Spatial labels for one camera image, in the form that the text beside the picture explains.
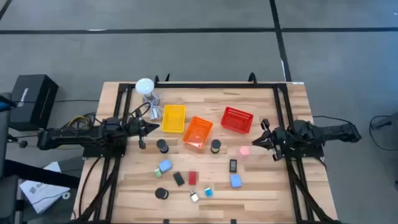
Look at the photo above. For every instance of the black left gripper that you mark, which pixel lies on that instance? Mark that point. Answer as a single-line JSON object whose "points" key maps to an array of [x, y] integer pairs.
{"points": [[136, 128]]}

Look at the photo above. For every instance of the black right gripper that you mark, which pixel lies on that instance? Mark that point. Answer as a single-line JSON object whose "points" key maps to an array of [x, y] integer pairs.
{"points": [[281, 138]]}

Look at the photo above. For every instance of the black-capped sand timer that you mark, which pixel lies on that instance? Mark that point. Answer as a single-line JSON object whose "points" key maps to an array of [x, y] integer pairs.
{"points": [[162, 145], [161, 193]]}

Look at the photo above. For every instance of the pink-capped sand timer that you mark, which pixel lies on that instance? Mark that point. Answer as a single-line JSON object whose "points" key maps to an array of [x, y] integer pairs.
{"points": [[244, 151]]}

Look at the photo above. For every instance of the black device with display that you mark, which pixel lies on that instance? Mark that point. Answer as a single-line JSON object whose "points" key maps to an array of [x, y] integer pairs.
{"points": [[233, 165]]}

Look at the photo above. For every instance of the light blue wall charger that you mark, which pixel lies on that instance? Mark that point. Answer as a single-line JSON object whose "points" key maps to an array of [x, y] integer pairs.
{"points": [[235, 181], [165, 165]]}

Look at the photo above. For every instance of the sand timer yellow-green sand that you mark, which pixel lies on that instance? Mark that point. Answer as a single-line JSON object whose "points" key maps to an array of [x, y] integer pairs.
{"points": [[215, 144]]}

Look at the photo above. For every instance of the plain black device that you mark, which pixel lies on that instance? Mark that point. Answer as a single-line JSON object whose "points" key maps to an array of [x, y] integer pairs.
{"points": [[178, 179]]}

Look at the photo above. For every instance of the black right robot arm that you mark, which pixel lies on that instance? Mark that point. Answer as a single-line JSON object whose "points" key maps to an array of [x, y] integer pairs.
{"points": [[335, 130]]}

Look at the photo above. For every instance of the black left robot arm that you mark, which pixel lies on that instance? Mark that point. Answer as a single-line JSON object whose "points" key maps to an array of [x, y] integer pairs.
{"points": [[62, 138]]}

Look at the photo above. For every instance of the yellow plastic basket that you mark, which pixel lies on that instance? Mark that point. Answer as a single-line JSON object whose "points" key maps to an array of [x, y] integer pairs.
{"points": [[173, 119]]}

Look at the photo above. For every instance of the red plastic basket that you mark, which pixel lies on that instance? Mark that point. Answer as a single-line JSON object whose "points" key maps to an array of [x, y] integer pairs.
{"points": [[237, 120]]}

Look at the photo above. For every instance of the white round desk lamp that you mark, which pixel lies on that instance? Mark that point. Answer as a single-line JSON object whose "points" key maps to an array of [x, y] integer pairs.
{"points": [[144, 86]]}

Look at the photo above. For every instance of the orange plastic basket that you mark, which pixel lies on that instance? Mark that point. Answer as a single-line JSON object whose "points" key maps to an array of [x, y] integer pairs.
{"points": [[197, 133]]}

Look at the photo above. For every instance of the red rectangular block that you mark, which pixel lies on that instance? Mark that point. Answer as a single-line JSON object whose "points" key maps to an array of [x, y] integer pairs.
{"points": [[192, 178]]}

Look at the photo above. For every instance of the metallic blue white charger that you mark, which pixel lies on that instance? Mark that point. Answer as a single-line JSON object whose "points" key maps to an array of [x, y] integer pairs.
{"points": [[208, 192]]}

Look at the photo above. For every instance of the white tape roll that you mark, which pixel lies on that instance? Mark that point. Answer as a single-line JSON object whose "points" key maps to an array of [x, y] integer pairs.
{"points": [[62, 195]]}

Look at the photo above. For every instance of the black furniture bar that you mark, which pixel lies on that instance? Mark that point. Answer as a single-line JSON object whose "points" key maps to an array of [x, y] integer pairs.
{"points": [[40, 174]]}

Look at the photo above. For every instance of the black stand foot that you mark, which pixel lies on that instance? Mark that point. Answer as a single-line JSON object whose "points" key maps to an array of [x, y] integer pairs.
{"points": [[385, 121]]}

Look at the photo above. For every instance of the black cardboard box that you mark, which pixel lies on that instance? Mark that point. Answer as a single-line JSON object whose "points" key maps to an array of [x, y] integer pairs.
{"points": [[31, 99]]}

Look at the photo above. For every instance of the black ball knob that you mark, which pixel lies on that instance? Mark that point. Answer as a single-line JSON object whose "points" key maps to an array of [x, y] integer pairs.
{"points": [[23, 144]]}

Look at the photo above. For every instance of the blue-lit screen edge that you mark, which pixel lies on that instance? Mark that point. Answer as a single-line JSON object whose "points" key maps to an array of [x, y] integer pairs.
{"points": [[7, 104]]}

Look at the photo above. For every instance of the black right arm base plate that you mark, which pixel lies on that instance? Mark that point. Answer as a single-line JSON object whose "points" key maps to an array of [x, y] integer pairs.
{"points": [[311, 152]]}

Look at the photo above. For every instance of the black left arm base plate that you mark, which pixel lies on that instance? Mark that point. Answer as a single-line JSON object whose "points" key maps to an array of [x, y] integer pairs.
{"points": [[102, 153]]}

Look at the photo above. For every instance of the black metal table frame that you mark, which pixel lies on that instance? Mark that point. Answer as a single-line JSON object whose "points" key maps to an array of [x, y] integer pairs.
{"points": [[217, 85]]}

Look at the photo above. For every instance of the silver wall charger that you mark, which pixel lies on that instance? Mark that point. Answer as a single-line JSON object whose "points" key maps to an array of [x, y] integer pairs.
{"points": [[194, 197]]}

